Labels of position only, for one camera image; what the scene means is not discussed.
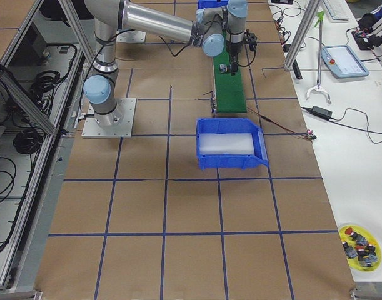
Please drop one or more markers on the right white foam pad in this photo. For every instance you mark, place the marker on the right white foam pad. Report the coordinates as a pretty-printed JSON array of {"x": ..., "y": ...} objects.
[{"x": 229, "y": 143}]

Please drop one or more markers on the aluminium frame post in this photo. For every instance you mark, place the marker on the aluminium frame post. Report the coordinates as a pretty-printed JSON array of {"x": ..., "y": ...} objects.
[{"x": 301, "y": 33}]

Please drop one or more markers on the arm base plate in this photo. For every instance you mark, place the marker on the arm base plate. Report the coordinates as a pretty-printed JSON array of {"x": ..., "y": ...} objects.
[
  {"x": 131, "y": 37},
  {"x": 118, "y": 124}
]

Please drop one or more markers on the black power adapter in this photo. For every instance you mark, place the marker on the black power adapter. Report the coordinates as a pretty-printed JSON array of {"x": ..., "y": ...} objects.
[{"x": 321, "y": 112}]

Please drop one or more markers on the teach pendant tablet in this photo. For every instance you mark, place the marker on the teach pendant tablet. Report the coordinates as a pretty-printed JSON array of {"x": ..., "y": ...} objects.
[{"x": 343, "y": 62}]

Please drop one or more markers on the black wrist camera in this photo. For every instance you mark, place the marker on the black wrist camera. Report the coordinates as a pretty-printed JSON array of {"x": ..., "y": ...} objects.
[{"x": 250, "y": 40}]

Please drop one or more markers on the yellow plate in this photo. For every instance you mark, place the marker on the yellow plate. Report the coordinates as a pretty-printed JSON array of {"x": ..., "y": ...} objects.
[{"x": 360, "y": 247}]

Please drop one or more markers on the white keyboard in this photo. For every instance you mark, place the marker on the white keyboard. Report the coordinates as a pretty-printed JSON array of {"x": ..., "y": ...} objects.
[{"x": 335, "y": 11}]

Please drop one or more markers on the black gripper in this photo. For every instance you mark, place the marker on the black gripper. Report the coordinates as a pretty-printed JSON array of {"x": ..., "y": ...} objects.
[{"x": 233, "y": 50}]

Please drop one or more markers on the black smartphone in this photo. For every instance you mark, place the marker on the black smartphone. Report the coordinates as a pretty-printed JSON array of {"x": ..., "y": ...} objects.
[{"x": 284, "y": 2}]

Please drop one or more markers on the right blue plastic bin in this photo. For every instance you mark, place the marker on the right blue plastic bin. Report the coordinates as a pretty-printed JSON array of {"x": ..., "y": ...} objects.
[{"x": 221, "y": 125}]

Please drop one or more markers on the left blue plastic bin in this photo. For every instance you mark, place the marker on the left blue plastic bin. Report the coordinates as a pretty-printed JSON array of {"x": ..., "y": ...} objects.
[{"x": 201, "y": 4}]

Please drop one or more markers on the green conveyor belt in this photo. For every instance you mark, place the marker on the green conveyor belt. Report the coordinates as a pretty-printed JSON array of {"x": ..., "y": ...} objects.
[{"x": 228, "y": 93}]

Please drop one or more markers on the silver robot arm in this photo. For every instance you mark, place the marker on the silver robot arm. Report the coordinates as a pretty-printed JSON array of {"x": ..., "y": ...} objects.
[{"x": 215, "y": 30}]

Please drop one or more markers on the blue plastic bin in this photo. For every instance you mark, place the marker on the blue plastic bin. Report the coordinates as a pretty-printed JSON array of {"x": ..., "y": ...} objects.
[
  {"x": 201, "y": 4},
  {"x": 221, "y": 125}
]

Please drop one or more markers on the reacher grabber tool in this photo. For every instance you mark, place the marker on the reacher grabber tool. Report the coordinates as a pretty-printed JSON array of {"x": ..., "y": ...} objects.
[{"x": 318, "y": 87}]

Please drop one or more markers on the yellow push button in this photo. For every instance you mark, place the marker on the yellow push button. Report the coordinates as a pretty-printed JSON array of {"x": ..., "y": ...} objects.
[{"x": 223, "y": 68}]

